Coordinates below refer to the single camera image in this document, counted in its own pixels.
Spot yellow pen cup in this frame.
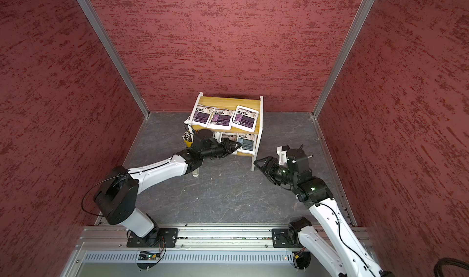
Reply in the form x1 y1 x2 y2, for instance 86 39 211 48
183 130 194 148

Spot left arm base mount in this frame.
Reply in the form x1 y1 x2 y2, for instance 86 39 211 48
127 228 179 248

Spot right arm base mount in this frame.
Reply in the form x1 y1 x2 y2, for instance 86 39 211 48
271 228 303 250

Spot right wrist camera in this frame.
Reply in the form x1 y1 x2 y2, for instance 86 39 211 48
277 145 290 167

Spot black cable bundle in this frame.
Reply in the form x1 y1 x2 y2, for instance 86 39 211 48
434 257 469 277

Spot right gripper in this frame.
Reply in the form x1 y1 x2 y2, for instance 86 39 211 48
253 155 298 185

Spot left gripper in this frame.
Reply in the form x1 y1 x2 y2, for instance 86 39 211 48
202 138 243 159

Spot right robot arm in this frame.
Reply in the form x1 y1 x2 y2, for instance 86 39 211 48
254 146 393 277

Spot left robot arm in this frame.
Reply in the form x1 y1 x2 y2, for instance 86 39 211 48
93 129 242 247

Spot aluminium rail frame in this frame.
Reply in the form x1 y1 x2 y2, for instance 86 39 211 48
60 223 385 277

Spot purple coffee bag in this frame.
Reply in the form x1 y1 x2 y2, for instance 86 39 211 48
208 108 234 130
230 106 259 132
186 104 216 128

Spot wooden two-tier shelf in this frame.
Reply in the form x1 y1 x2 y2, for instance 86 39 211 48
184 92 264 170

